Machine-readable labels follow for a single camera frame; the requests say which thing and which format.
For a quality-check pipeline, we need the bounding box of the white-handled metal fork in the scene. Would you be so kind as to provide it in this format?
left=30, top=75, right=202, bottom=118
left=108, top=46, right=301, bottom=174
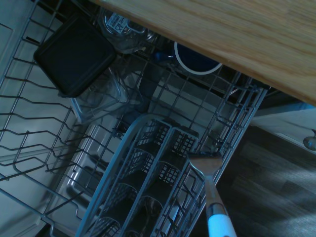
left=187, top=151, right=235, bottom=237

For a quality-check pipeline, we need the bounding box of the clear plastic container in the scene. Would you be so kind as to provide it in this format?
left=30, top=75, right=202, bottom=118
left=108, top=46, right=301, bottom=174
left=70, top=66, right=131, bottom=124

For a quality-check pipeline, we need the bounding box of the blue and white bowl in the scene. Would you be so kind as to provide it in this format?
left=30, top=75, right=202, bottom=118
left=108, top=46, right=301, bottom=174
left=155, top=41, right=223, bottom=75

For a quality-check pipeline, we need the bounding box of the grey cutlery basket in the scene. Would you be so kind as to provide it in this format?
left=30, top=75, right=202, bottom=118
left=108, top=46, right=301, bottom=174
left=75, top=114, right=223, bottom=237

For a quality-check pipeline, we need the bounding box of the clear glass jar with label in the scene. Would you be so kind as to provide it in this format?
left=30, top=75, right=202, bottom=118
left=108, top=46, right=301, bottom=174
left=97, top=4, right=159, bottom=54

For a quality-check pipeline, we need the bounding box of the black square container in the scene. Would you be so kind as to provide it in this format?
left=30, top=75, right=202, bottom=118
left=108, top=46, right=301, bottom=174
left=33, top=20, right=117, bottom=97

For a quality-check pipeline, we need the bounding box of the wire dishwasher rack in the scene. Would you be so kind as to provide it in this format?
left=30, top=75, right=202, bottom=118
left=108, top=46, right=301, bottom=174
left=0, top=0, right=269, bottom=237

